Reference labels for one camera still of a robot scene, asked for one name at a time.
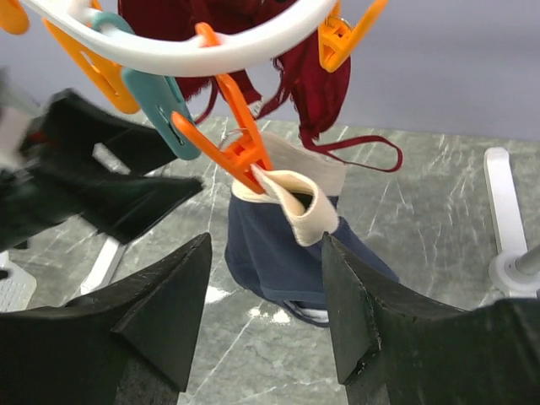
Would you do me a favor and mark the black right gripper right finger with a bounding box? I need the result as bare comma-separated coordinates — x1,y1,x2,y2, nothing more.
322,235,539,404

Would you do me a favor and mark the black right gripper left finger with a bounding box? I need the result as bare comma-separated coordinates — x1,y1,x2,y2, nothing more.
1,233,213,404

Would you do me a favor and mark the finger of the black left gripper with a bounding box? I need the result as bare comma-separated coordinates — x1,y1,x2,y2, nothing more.
1,168,203,250
24,89,176,175

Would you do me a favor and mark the navy blue underwear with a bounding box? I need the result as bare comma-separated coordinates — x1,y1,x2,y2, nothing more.
224,132,398,327

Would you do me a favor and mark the dark red lace bra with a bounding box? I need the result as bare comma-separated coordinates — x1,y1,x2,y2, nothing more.
117,0,388,157

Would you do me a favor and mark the orange clothespin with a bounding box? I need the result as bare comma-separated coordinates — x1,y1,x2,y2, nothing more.
0,0,30,35
171,73,273,194

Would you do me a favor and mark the white plastic clip hanger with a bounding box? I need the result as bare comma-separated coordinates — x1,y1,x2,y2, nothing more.
23,1,335,77

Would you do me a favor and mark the yellow-orange clothespin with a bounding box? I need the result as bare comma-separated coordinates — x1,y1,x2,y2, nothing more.
317,0,388,73
42,18,140,114

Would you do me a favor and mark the white perforated plastic basket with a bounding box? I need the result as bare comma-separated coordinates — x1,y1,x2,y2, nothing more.
0,251,37,312

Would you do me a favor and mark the teal clothespin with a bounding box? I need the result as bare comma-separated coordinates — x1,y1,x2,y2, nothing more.
87,11,201,160

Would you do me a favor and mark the silver clothes rack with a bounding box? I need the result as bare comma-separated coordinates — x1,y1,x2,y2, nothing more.
483,147,539,299

